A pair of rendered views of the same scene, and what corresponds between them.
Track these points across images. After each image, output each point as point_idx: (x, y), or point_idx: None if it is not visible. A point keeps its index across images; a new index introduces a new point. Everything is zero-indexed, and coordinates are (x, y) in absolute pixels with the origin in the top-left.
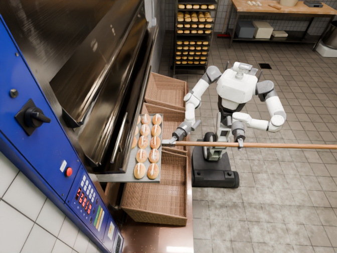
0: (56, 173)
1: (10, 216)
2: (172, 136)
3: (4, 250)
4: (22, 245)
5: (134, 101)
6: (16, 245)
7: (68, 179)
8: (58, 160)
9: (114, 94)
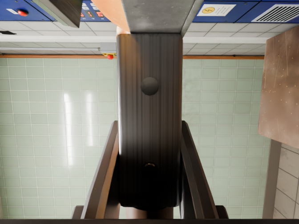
0: (18, 15)
1: (33, 23)
2: (102, 221)
3: (49, 28)
4: (57, 26)
5: None
6: (53, 27)
7: (32, 13)
8: (4, 11)
9: None
